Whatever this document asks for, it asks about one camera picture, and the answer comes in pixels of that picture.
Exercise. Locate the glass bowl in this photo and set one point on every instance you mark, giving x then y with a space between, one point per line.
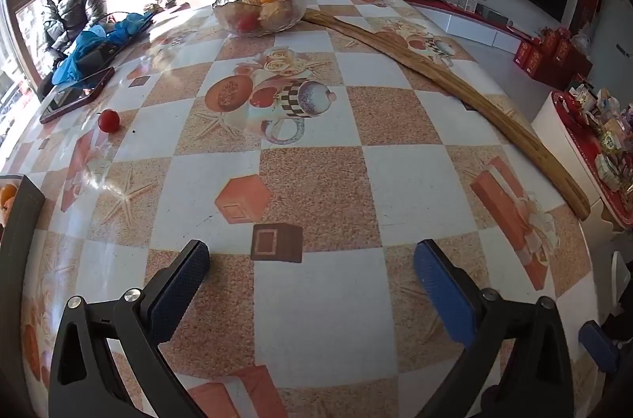
257 27

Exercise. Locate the stack of red gift boxes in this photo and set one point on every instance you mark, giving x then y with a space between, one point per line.
544 57

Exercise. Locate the red apple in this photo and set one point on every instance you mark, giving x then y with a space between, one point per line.
246 21

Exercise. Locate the black pouch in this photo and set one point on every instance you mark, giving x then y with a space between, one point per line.
96 57

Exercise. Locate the red snack tray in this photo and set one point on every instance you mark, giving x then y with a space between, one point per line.
573 121

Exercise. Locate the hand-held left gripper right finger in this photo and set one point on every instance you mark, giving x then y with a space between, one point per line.
445 294

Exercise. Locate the dark flat box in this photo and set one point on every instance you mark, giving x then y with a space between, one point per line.
494 15

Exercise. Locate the pile of snack packets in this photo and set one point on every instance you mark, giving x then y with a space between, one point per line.
608 141

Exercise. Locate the long wooden board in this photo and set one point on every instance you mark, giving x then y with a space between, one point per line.
474 101

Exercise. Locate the tan round fruit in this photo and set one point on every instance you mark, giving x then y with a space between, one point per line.
277 13

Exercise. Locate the blue cloth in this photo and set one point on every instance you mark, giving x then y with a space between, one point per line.
121 29

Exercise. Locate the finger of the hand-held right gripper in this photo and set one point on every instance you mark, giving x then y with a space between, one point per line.
598 346

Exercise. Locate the dark shallow box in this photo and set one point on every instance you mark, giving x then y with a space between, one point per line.
24 220

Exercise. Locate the smooth orange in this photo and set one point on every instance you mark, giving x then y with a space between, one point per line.
7 196

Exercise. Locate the small red fruit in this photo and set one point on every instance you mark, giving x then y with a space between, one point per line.
109 120

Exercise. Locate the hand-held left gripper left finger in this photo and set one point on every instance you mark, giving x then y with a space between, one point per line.
180 284

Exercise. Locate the white low bench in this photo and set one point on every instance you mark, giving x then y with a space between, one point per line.
474 27

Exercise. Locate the dark red tablet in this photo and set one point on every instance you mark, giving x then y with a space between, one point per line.
74 96

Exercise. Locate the printed checkered tablecloth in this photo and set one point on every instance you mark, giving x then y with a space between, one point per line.
316 299

